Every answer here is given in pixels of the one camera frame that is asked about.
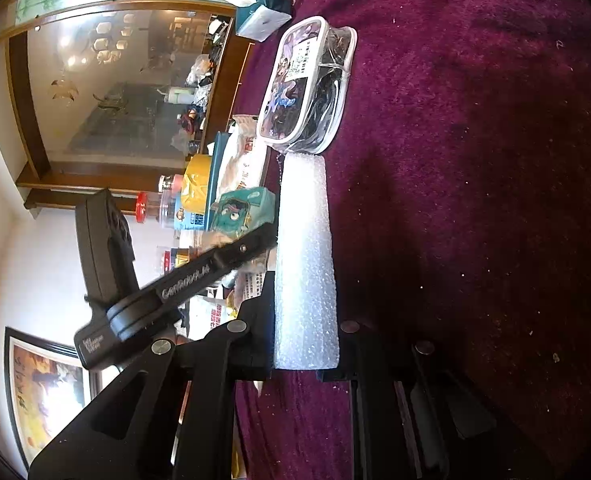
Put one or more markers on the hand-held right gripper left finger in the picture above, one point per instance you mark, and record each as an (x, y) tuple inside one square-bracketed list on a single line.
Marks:
[(258, 320)]

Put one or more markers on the clear zip pouch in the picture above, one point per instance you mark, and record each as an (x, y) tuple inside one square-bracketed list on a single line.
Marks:
[(300, 85)]

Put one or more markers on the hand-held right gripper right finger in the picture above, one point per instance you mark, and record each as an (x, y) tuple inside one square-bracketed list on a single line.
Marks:
[(345, 355)]

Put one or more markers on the white foam piece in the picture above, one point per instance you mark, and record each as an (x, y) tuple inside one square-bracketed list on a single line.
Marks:
[(303, 260)]

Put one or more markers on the clear jar with red lid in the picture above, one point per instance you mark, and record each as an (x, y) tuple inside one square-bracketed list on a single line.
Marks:
[(148, 207)]

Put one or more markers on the orange label clear jar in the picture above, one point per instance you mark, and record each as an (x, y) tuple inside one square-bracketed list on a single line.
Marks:
[(175, 259)]

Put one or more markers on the yellow tape roll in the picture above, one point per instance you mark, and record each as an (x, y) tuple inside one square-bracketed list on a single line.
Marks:
[(195, 180)]

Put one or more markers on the teal tissue pack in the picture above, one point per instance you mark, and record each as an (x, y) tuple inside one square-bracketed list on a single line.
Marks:
[(219, 160)]

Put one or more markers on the teal tissue box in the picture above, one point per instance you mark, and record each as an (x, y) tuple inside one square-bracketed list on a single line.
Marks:
[(260, 22)]

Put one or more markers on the white printed packet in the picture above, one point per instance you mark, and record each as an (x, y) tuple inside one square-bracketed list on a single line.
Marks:
[(240, 160)]

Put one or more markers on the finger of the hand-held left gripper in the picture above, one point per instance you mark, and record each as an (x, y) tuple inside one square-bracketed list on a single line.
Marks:
[(215, 267)]

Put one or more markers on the wooden glass display cabinet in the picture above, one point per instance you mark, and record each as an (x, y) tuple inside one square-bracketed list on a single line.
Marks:
[(100, 85)]

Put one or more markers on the blue label jar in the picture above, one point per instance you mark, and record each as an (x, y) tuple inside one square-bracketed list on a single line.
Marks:
[(173, 210)]

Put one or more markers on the framed wall poster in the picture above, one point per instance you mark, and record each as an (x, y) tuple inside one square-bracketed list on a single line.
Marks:
[(40, 400)]

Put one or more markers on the green pocket tissue pack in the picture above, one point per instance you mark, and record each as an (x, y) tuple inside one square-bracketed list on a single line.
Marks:
[(245, 207)]

